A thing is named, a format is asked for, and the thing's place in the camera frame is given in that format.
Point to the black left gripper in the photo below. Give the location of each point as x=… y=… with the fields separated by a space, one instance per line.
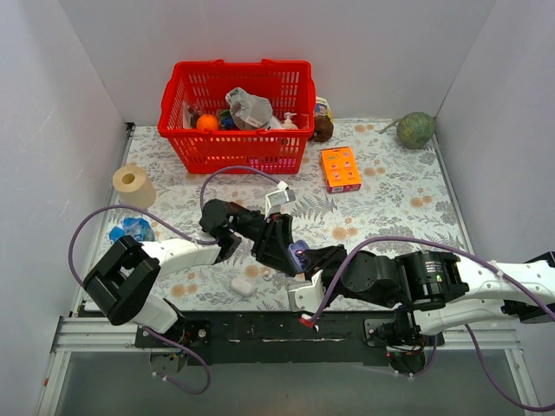
x=267 y=237

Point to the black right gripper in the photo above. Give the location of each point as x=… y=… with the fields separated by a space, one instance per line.
x=329 y=261

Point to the lavender earbud charging case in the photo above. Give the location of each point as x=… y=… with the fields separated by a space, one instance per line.
x=299 y=260

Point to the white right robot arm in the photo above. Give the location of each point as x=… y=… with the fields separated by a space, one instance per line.
x=429 y=290

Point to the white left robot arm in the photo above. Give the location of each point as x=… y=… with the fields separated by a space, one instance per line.
x=120 y=283

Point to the white earbud charging case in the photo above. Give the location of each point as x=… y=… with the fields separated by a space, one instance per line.
x=241 y=286

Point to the orange snack box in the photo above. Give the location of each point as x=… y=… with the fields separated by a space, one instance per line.
x=340 y=170

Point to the floral patterned table mat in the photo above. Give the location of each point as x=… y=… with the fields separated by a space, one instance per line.
x=403 y=195

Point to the white pump bottle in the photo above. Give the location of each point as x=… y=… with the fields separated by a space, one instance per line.
x=288 y=122

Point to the brown jar with label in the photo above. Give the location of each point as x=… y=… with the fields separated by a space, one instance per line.
x=323 y=121

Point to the dark green toy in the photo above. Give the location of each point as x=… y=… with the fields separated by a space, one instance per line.
x=225 y=120

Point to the grey crumpled bag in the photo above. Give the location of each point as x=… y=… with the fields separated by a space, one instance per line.
x=249 y=111

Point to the blue wrapped tissue roll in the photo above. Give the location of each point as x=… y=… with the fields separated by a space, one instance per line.
x=137 y=228

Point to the orange fruit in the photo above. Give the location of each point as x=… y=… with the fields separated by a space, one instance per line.
x=207 y=122

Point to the beige paper roll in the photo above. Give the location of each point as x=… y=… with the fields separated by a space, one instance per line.
x=133 y=186

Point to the red plastic shopping basket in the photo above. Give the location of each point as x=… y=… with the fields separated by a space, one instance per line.
x=289 y=87

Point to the green melon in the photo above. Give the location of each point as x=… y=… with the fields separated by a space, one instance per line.
x=414 y=130

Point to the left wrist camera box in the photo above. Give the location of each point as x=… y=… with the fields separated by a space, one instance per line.
x=275 y=199

